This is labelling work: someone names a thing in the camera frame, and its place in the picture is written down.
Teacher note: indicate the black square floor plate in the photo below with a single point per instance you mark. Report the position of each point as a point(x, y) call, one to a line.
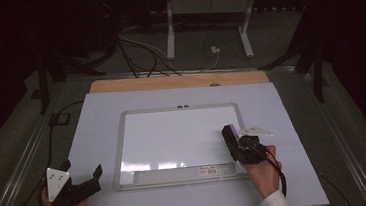
point(60, 119)

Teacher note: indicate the person's right hand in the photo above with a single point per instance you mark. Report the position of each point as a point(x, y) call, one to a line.
point(266, 176)

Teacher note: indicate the white table cover sheet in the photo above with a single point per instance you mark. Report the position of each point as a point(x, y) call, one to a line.
point(99, 123)

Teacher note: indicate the white metal stand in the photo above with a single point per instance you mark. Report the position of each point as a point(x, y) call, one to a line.
point(170, 34)

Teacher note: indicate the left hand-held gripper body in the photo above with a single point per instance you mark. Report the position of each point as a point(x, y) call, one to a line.
point(57, 184)

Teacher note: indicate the black and purple whiteboard eraser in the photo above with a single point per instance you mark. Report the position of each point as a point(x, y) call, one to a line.
point(229, 133)

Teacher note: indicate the white plug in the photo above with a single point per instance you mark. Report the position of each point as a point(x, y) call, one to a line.
point(215, 50)

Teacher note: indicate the grey framed whiteboard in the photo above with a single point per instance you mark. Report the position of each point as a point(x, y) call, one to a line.
point(174, 140)

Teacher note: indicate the black tripod stand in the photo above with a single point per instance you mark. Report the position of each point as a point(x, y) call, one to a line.
point(318, 77)
point(43, 85)

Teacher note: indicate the power strip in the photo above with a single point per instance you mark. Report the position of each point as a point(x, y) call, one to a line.
point(279, 8)

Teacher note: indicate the dark equipment with red light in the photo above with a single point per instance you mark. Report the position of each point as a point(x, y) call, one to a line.
point(108, 19)

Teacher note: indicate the aluminium floor rail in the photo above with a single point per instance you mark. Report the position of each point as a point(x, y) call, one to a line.
point(118, 75)
point(341, 136)
point(19, 164)

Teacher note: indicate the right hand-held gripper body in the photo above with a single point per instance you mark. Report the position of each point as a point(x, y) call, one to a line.
point(250, 150)

